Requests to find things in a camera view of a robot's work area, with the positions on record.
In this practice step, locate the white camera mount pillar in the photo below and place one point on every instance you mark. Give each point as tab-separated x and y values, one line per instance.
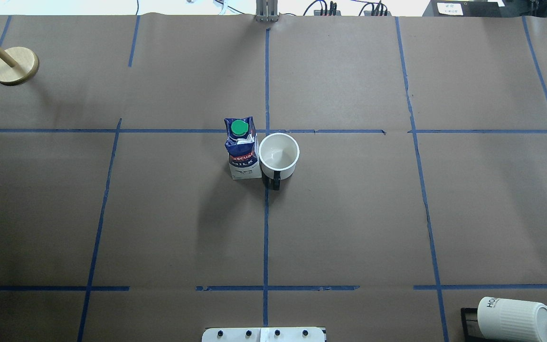
265	334

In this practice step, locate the wooden mug tree stand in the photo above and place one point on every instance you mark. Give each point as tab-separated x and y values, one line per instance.
17	65

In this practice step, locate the aluminium frame post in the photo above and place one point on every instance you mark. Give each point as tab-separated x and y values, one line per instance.
266	11

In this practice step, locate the white mug black handle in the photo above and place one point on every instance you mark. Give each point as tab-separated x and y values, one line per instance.
279	154

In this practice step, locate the black wooden mug rack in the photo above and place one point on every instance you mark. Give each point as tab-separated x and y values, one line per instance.
470	328

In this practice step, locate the milk carton green cap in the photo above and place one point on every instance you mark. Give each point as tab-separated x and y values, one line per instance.
242	147

